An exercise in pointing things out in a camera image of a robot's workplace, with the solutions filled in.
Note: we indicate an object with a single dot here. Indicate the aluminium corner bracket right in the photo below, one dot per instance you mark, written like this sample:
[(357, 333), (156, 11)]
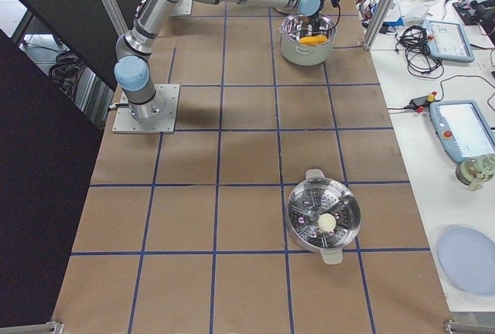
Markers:
[(453, 327)]

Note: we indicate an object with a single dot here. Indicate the white steamed bun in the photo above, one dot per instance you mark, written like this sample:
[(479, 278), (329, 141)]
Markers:
[(327, 222)]

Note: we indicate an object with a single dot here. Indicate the black side panel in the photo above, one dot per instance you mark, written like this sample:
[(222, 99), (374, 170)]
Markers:
[(48, 152)]

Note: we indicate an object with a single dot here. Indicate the far blue teach pendant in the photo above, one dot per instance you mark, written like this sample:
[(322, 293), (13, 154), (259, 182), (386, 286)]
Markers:
[(448, 41)]

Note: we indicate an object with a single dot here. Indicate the blue teach pendant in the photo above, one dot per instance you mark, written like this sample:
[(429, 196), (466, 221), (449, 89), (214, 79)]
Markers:
[(461, 129), (448, 41)]

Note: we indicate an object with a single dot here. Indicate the stainless steel steamer pot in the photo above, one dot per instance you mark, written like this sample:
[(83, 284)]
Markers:
[(314, 196)]

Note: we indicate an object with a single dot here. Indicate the aluminium frame post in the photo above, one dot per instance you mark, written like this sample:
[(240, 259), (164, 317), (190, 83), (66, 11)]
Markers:
[(376, 23)]

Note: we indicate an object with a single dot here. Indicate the grey green cooking pot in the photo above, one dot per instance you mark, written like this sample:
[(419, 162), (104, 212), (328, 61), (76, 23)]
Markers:
[(294, 27)]

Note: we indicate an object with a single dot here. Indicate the light blue plate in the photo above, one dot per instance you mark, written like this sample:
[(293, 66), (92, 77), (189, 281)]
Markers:
[(467, 257)]

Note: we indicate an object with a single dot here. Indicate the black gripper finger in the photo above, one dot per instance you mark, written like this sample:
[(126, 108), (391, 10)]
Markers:
[(317, 25), (311, 26)]

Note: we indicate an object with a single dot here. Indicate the black power adapter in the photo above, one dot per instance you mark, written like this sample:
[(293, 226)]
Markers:
[(418, 102)]

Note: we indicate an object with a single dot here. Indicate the aluminium corner bracket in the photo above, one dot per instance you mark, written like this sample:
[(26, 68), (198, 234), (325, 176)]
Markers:
[(46, 328), (453, 327)]

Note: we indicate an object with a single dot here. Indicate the yellow corn cob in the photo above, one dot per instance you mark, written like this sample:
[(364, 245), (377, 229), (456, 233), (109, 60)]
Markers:
[(313, 40)]

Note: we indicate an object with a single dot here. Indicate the near blue teach pendant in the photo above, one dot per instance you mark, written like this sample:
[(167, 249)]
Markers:
[(461, 129)]

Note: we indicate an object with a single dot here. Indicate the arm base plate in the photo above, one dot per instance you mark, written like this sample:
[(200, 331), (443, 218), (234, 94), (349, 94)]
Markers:
[(183, 8), (156, 116)]

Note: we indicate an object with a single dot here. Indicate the green glass jar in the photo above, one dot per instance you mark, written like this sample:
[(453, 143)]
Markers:
[(474, 172)]

